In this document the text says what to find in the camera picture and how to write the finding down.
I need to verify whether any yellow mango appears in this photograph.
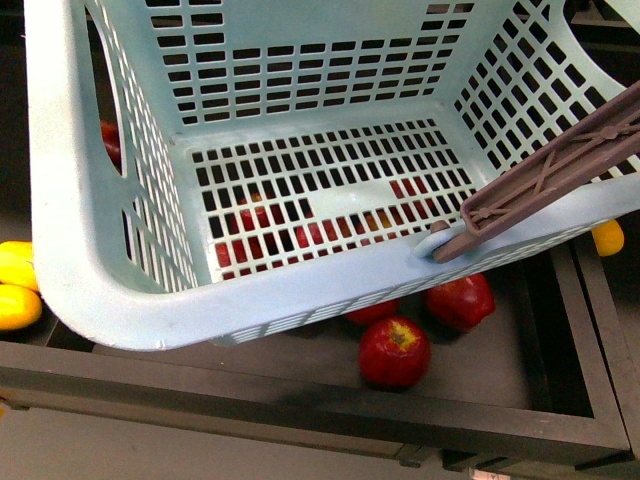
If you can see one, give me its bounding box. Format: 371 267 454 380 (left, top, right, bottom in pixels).
1 284 43 332
1 241 40 293

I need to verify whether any yellow mango lower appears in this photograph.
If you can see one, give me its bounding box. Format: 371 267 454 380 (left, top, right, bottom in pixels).
1 284 43 332

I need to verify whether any red apple partly hidden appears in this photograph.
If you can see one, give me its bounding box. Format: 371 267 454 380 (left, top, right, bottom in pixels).
344 299 400 327

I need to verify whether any brown basket handle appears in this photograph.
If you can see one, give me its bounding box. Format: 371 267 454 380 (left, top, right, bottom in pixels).
426 83 639 263

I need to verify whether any red apple under basket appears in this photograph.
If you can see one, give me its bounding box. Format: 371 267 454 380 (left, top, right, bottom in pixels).
234 192 286 251

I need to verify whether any light blue plastic basket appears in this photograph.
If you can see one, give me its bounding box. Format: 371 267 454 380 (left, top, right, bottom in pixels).
24 1 639 351

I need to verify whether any black display tray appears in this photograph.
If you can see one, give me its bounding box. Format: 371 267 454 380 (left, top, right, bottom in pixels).
1 239 634 471

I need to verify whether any yellow lemon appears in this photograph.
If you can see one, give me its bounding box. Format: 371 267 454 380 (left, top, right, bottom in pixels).
591 219 625 257

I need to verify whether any red apple yellow top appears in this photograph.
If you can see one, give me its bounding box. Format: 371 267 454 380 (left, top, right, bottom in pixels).
358 315 432 389

